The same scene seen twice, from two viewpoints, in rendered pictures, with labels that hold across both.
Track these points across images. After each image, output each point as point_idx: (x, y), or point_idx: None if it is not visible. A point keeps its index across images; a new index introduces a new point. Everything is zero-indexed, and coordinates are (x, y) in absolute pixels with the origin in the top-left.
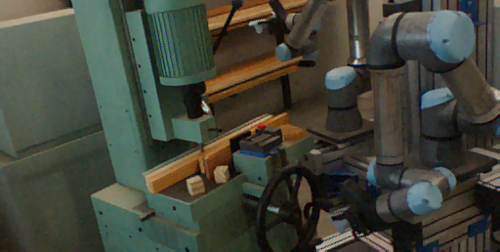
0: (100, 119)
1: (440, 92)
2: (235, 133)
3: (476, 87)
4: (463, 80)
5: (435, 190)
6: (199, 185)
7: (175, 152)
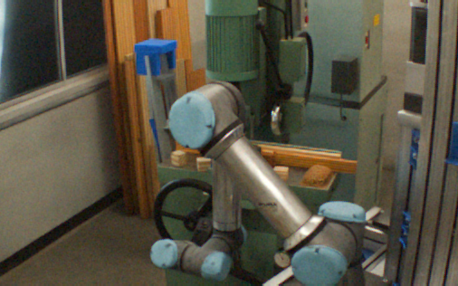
0: (323, 94)
1: (338, 206)
2: (282, 148)
3: (249, 196)
4: (231, 178)
5: (166, 252)
6: (176, 158)
7: (256, 139)
